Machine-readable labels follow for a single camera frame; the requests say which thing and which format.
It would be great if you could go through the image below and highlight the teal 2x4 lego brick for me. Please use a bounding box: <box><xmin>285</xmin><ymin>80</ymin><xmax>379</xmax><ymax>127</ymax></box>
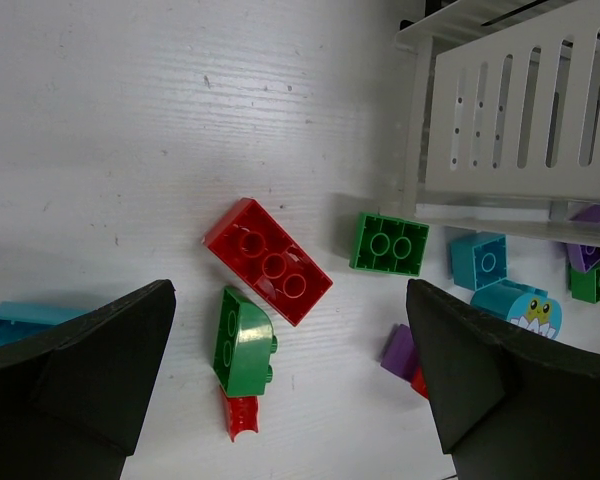
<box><xmin>0</xmin><ymin>302</ymin><xmax>88</xmax><ymax>347</ymax></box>

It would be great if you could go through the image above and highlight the red 2x4 lego brick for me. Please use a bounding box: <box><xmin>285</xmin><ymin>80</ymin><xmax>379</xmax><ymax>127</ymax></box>
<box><xmin>203</xmin><ymin>198</ymin><xmax>333</xmax><ymax>327</ymax></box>

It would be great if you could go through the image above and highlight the purple 2x2 lego brick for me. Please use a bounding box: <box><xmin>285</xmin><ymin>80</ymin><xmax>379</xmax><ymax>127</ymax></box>
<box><xmin>566</xmin><ymin>204</ymin><xmax>600</xmax><ymax>273</ymax></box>

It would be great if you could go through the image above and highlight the green 2x2 lego brick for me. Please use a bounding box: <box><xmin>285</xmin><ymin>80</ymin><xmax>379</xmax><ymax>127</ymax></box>
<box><xmin>349</xmin><ymin>212</ymin><xmax>429</xmax><ymax>277</ymax></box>

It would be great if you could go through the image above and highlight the small red curved lego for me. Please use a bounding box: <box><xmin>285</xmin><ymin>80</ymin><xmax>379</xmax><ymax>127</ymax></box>
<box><xmin>219</xmin><ymin>387</ymin><xmax>259</xmax><ymax>443</ymax></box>

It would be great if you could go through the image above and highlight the teal round frog lego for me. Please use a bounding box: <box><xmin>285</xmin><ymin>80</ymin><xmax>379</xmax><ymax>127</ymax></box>
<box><xmin>470</xmin><ymin>279</ymin><xmax>562</xmax><ymax>340</ymax></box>

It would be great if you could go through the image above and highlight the small teal 2x2 lego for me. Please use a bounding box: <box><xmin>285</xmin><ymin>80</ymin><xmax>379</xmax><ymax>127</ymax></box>
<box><xmin>449</xmin><ymin>232</ymin><xmax>508</xmax><ymax>291</ymax></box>

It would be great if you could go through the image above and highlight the red flower lego brick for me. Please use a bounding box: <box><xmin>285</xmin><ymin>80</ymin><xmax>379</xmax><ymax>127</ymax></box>
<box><xmin>410</xmin><ymin>367</ymin><xmax>429</xmax><ymax>399</ymax></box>

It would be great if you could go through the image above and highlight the green curved lego brick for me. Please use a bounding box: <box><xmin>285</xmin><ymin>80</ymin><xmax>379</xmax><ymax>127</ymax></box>
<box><xmin>213</xmin><ymin>286</ymin><xmax>278</xmax><ymax>398</ymax></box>

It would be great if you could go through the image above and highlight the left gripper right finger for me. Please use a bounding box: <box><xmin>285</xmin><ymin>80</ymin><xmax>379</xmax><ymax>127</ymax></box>
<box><xmin>406</xmin><ymin>280</ymin><xmax>600</xmax><ymax>479</ymax></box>

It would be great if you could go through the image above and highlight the white slatted double container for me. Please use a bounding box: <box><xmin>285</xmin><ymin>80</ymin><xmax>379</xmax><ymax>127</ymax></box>
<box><xmin>396</xmin><ymin>1</ymin><xmax>600</xmax><ymax>246</ymax></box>

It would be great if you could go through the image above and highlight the purple round printed lego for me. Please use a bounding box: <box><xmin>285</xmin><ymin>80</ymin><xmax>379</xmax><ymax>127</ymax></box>
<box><xmin>380</xmin><ymin>324</ymin><xmax>419</xmax><ymax>383</ymax></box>

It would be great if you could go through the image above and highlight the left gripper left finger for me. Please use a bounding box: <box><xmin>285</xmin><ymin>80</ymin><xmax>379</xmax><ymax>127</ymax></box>
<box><xmin>0</xmin><ymin>279</ymin><xmax>176</xmax><ymax>479</ymax></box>

